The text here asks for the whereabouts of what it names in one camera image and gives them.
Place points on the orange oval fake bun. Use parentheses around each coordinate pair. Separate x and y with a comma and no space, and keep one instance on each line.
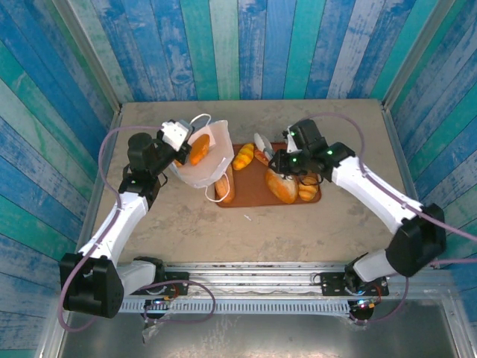
(200,149)

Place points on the small fake hot dog bun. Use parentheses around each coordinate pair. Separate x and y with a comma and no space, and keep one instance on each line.
(261,156)

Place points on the large oval fake loaf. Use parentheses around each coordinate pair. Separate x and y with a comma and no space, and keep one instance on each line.
(282,184)

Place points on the metal kitchen tongs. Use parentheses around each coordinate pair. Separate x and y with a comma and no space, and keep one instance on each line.
(262,143)

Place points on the white patterned paper bag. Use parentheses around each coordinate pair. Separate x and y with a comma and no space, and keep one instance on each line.
(208,171)

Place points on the yellow striped fake croissant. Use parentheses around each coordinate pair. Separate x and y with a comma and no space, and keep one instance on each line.
(244,156)

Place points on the small striped fake roll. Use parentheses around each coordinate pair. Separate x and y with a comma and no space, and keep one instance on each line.
(308,192)

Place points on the long fake baguette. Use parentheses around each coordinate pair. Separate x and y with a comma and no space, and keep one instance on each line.
(226,184)

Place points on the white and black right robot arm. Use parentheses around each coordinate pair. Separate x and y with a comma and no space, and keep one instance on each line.
(372,190)

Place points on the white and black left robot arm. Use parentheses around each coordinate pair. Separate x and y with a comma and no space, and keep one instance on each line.
(119,223)

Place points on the brown rectangular tray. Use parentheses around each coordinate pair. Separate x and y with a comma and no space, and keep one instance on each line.
(253,186)

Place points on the small circuit board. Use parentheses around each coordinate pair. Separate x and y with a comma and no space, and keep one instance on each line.
(367,305)
(160,301)

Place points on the clear plastic wrap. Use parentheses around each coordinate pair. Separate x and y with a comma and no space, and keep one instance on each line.
(149,332)

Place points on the grey metal shelf panel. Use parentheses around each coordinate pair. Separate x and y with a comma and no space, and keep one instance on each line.
(261,335)

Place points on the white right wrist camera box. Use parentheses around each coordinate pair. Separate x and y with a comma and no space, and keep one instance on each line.
(290,145)

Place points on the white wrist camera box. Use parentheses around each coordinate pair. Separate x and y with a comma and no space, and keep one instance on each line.
(290,145)
(173,133)

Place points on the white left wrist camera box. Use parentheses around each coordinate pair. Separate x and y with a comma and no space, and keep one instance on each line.
(173,133)

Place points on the aluminium table side rail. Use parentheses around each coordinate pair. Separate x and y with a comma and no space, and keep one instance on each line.
(91,209)
(392,130)

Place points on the aluminium mounting rail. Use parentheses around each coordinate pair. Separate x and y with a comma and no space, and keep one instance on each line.
(261,277)

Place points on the grey metal corner post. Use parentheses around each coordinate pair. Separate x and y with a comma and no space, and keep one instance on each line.
(413,56)
(93,56)

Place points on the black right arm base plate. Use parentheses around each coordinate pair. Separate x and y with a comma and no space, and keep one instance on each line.
(329,285)

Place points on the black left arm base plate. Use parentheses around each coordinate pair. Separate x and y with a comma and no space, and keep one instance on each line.
(182,287)

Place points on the black round mount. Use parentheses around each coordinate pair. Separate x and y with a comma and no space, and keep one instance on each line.
(361,316)

